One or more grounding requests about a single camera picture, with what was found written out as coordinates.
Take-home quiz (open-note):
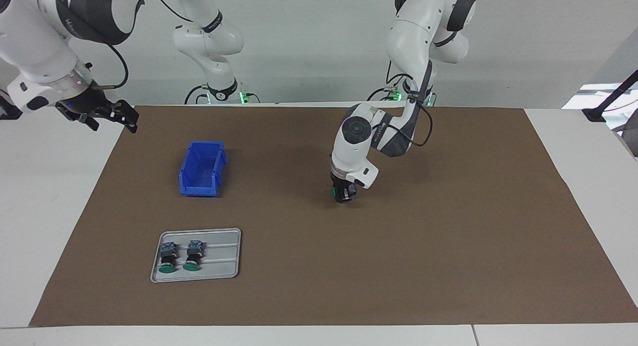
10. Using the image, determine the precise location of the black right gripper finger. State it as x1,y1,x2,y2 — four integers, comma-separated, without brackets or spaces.
77,112,101,132
110,100,140,134

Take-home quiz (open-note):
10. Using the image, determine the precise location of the green push button switch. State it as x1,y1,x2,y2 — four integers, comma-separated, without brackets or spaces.
158,241,179,275
182,240,205,272
327,183,358,199

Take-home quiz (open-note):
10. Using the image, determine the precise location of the brown paper table mat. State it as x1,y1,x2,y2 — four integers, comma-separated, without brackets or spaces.
29,105,638,328

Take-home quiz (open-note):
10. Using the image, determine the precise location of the blue plastic storage bin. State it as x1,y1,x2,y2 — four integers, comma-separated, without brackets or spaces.
178,141,228,197

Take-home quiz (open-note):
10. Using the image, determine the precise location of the silver metal tray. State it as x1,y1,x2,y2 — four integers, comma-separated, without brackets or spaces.
150,228,242,284

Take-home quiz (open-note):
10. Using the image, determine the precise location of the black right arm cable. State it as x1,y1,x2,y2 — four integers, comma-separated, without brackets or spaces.
92,0,195,90

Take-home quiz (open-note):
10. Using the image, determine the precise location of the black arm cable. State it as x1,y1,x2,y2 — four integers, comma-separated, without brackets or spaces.
384,59,434,148
92,0,195,90

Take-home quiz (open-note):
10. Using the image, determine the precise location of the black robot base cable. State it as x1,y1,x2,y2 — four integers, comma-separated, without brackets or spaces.
184,84,210,105
367,74,414,102

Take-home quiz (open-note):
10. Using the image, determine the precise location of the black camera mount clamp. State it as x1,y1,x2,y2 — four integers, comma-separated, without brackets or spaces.
582,69,638,123
0,89,23,120

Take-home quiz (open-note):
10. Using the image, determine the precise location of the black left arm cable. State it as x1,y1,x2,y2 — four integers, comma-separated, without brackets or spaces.
384,59,434,148

